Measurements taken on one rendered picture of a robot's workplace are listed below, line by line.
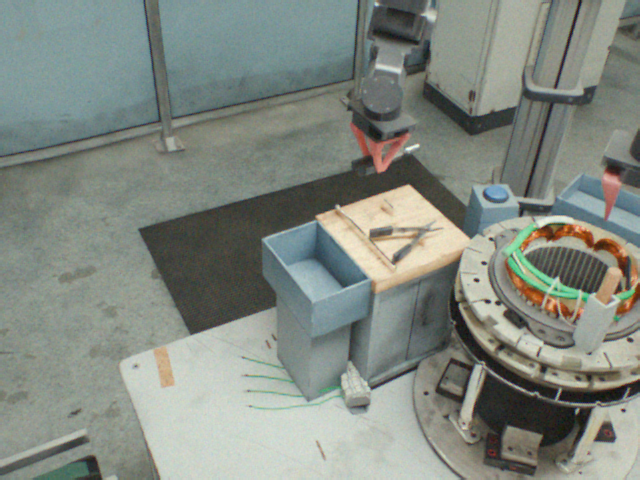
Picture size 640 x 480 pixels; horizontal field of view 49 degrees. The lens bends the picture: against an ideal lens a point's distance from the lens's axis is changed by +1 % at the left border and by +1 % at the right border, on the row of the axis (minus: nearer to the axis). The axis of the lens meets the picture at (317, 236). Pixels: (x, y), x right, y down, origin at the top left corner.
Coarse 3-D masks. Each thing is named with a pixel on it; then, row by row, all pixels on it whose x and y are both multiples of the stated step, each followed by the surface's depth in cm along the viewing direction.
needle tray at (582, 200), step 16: (592, 176) 133; (576, 192) 136; (592, 192) 134; (624, 192) 130; (560, 208) 128; (576, 208) 126; (592, 208) 132; (624, 208) 131; (592, 224) 125; (608, 224) 123; (624, 224) 128; (624, 240) 123
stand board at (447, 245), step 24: (408, 192) 127; (336, 216) 121; (360, 216) 121; (384, 216) 121; (408, 216) 122; (432, 216) 122; (360, 240) 116; (384, 240) 117; (408, 240) 117; (432, 240) 117; (456, 240) 117; (360, 264) 112; (384, 264) 112; (408, 264) 112; (432, 264) 114; (384, 288) 111
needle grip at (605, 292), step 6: (612, 270) 88; (618, 270) 88; (606, 276) 89; (612, 276) 88; (618, 276) 88; (606, 282) 89; (612, 282) 88; (600, 288) 90; (606, 288) 89; (612, 288) 89; (600, 294) 90; (606, 294) 90; (612, 294) 90; (600, 300) 91; (606, 300) 90
